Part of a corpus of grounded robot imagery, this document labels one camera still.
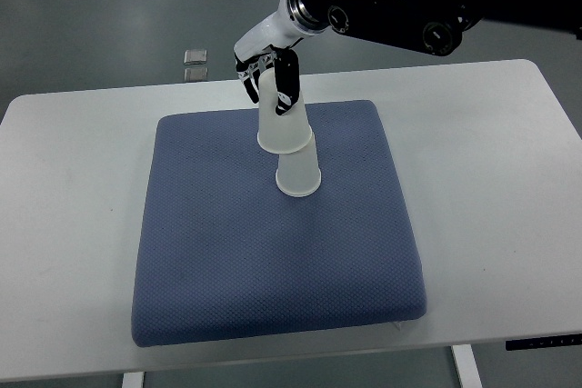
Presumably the black table control panel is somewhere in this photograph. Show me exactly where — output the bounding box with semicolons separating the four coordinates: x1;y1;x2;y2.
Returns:
505;333;582;352

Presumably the white table leg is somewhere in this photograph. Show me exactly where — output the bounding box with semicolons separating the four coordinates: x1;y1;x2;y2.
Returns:
451;344;483;388
121;372;146;388

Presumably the white table leg left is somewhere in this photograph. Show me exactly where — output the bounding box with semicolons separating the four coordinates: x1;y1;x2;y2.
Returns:
121;372;146;388

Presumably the silver floor box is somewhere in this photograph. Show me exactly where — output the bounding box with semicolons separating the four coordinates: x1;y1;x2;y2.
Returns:
184;67;208;83
183;49;207;65

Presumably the lower silver floor box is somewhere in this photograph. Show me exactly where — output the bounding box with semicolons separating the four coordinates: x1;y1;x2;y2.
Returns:
184;67;208;83

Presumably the white table leg right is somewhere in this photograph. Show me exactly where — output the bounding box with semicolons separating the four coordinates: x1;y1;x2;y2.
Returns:
451;344;483;388

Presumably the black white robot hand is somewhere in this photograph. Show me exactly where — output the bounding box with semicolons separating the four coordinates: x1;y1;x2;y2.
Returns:
234;0;327;115

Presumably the white paper cup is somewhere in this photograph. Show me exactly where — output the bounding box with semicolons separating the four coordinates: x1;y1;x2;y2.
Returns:
276;136;322;197
257;68;312;154

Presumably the white paper cup on cushion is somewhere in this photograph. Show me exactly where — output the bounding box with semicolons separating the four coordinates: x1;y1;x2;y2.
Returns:
276;136;322;197

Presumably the upper silver floor box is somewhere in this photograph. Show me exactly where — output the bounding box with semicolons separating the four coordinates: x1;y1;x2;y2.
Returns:
183;49;207;65

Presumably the blue grey cushion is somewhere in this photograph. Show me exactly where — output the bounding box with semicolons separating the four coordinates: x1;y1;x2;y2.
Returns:
131;100;426;347

